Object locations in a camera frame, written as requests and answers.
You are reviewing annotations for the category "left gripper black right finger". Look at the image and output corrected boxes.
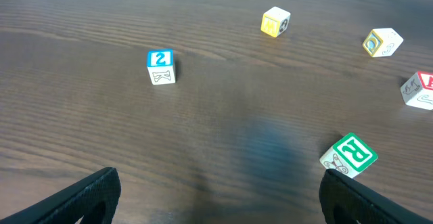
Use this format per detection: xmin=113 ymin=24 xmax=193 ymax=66
xmin=319 ymin=169 xmax=432 ymax=224

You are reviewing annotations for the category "yellow edged block upper left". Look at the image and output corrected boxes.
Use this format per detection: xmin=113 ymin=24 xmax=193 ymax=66
xmin=260 ymin=7 xmax=291 ymax=38

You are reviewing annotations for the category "white block centre top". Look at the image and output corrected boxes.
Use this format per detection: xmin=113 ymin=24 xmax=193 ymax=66
xmin=362 ymin=28 xmax=404 ymax=58

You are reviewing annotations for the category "red letter A block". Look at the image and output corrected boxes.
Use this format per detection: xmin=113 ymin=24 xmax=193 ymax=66
xmin=401 ymin=71 xmax=433 ymax=110

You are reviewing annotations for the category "green letter R block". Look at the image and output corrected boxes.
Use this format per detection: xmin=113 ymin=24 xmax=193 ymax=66
xmin=319 ymin=133 xmax=378 ymax=178

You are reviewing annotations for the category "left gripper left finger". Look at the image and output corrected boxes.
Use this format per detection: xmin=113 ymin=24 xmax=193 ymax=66
xmin=1 ymin=167 xmax=121 ymax=224

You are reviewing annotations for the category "blue number 2 block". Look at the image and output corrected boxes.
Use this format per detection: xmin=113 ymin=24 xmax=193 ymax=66
xmin=147 ymin=49 xmax=176 ymax=85

